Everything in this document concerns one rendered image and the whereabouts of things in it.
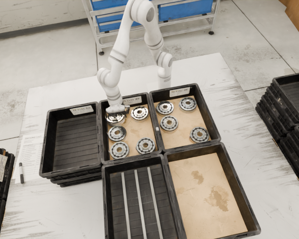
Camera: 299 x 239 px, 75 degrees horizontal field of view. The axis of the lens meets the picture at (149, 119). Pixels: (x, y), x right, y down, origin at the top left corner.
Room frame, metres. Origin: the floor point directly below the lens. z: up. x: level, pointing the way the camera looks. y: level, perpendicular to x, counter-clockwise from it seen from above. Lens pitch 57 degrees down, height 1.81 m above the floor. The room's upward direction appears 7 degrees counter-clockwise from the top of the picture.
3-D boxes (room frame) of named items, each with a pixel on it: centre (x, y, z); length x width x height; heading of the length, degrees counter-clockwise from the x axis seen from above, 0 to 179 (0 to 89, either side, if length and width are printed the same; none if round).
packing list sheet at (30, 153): (0.57, 0.75, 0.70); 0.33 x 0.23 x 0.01; 5
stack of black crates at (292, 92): (0.86, -1.20, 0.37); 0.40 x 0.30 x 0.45; 5
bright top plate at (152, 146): (0.46, 0.04, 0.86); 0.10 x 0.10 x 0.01
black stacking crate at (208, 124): (0.58, -0.18, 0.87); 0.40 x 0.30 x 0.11; 4
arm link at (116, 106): (0.64, 0.16, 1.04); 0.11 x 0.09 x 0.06; 3
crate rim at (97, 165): (0.54, 0.42, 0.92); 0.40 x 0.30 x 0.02; 4
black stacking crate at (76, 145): (0.54, 0.42, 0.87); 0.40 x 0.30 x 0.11; 4
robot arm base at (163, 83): (0.96, -0.14, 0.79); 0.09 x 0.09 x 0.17; 84
